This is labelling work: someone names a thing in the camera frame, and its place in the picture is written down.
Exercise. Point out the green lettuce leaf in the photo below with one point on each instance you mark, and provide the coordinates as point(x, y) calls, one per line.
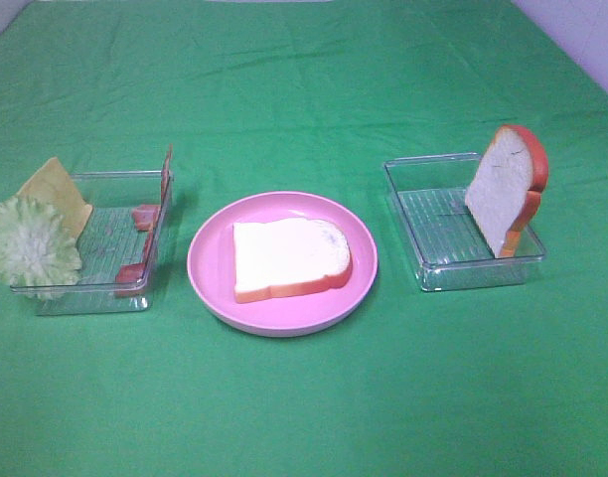
point(36, 250)

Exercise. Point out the pink round plate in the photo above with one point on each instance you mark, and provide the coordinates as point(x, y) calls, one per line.
point(210, 266)

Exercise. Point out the clear left ingredient tray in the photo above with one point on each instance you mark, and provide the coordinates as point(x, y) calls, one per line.
point(108, 241)

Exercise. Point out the clear right bread tray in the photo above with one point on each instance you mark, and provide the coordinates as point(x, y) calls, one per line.
point(446, 249)

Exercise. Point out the yellow cheese slice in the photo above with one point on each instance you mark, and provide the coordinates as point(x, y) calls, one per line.
point(52, 184)

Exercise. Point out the bread slice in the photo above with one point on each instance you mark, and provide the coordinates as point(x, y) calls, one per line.
point(505, 192)
point(289, 257)

